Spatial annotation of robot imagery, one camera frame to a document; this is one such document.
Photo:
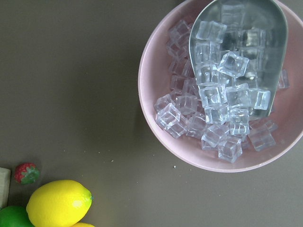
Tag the pink bowl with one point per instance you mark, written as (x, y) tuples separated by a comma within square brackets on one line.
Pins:
[(154, 82)]

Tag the clear ice cubes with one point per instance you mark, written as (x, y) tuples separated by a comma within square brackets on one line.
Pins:
[(218, 116)]

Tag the metal ice scoop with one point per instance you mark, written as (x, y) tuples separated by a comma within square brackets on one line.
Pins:
[(240, 42)]

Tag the yellow lemon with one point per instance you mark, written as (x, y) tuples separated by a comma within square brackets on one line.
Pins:
[(81, 224), (60, 203)]

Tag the red strawberry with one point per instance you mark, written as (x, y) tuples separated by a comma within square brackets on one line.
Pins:
[(26, 173)]

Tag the wooden cutting board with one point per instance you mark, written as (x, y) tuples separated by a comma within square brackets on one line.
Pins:
[(5, 177)]

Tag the green lime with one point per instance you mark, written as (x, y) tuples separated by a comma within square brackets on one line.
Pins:
[(14, 216)]

